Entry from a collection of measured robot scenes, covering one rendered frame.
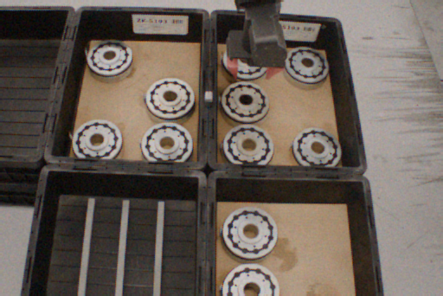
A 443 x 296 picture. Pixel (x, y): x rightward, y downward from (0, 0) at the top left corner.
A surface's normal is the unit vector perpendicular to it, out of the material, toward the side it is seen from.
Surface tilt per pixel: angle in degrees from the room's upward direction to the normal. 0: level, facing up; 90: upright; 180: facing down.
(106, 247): 0
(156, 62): 0
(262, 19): 18
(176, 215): 0
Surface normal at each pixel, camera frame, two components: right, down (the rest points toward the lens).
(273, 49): 0.05, 0.86
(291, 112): 0.05, -0.51
